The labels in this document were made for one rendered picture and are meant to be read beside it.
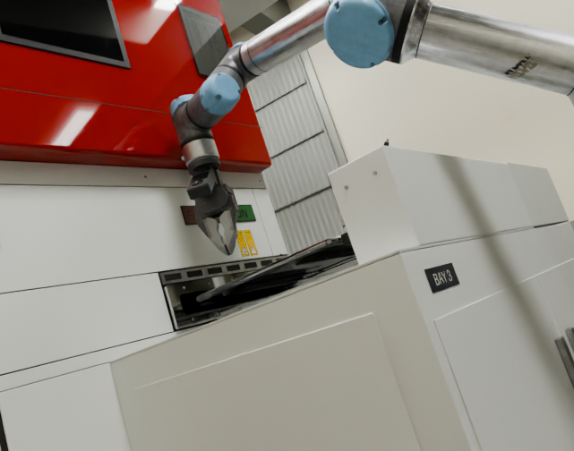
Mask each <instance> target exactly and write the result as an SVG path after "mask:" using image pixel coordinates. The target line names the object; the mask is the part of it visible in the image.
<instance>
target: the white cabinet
mask: <svg viewBox="0 0 574 451"><path fill-rule="evenodd" d="M110 366H111V370H112V373H113V377H114V381H115V384H116V391H117V394H118V398H119V402H120V405H121V409H122V413H123V416H124V423H125V427H126V430H127V434H128V438H129V441H130V445H131V449H132V451H574V230H573V228H572V226H571V223H570V222H569V223H563V224H558V225H549V226H544V227H539V228H534V229H529V230H524V231H519V232H514V233H509V234H499V235H495V236H489V237H485V238H479V239H474V240H469V241H464V242H459V243H450V244H445V245H440V246H435V247H430V248H425V249H420V250H415V251H406V252H401V253H398V254H395V255H393V256H390V257H388V258H386V259H383V260H379V261H376V262H374V263H372V264H370V265H367V266H364V267H362V268H359V269H356V270H353V271H351V272H348V273H346V274H344V275H341V276H339V277H335V278H332V279H330V280H328V281H325V282H323V283H320V284H318V285H314V286H312V287H309V288H306V289H304V290H302V291H300V292H297V293H294V294H290V295H289V296H286V297H283V298H281V299H278V300H276V301H274V302H270V303H267V304H265V305H262V306H260V307H258V308H255V309H253V310H250V311H247V312H244V313H242V314H239V315H236V316H234V317H232V318H230V319H225V320H223V321H220V322H219V323H216V324H213V325H211V326H208V327H206V328H202V329H200V330H197V331H195V332H192V333H190V334H188V335H185V336H181V337H178V338H177V339H174V340H172V341H169V342H166V343H164V344H162V345H158V346H155V347H153V348H150V349H149V350H146V351H143V352H141V353H137V354H135V355H132V356H130V357H127V358H125V359H122V360H120V361H118V362H114V363H111V364H110Z"/></svg>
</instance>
